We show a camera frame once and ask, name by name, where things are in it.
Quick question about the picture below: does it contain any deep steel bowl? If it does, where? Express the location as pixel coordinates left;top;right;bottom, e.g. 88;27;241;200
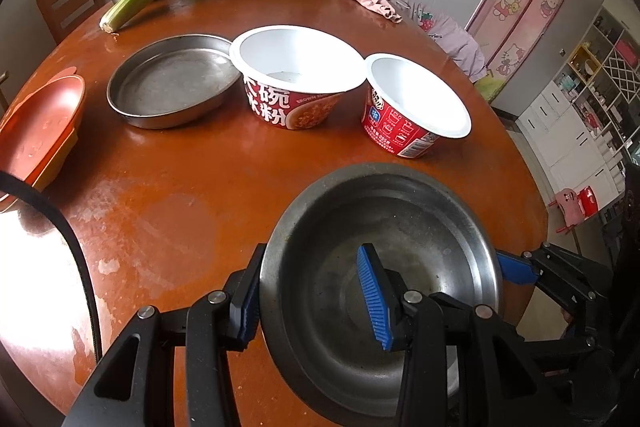
259;162;501;426

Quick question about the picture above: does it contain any small red paper noodle bowl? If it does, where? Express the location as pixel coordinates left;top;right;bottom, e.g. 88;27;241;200
361;53;472;159

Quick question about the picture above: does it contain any pink child stool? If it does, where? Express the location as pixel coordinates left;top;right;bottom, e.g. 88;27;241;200
548;185;599;234

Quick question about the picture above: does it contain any large red paper noodle bowl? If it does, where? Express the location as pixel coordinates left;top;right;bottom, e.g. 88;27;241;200
230;25;366;130

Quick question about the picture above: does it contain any brown wooden slat chair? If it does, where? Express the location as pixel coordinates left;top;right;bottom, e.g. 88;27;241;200
36;0;105;44

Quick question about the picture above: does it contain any pink clothing on chair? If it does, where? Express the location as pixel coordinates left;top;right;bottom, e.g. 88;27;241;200
390;0;487;83

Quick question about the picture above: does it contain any orange bear-shaped plate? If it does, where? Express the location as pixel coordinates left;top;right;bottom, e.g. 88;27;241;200
0;65;87;188

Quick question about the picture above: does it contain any shallow steel round pan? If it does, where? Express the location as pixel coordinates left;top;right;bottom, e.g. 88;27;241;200
106;34;241;130

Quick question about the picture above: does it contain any pink Hello Kitty cabinet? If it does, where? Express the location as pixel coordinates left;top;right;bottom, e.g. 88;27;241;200
464;0;584;105

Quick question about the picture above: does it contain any black cable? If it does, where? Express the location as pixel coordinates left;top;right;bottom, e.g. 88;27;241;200
0;170;104;363

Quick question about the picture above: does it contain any yellow shell-shaped plate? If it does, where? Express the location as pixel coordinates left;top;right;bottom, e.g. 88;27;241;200
1;124;78;191

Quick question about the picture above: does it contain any white shelf cabinet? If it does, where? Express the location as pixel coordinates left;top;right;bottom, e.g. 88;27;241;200
516;0;639;209

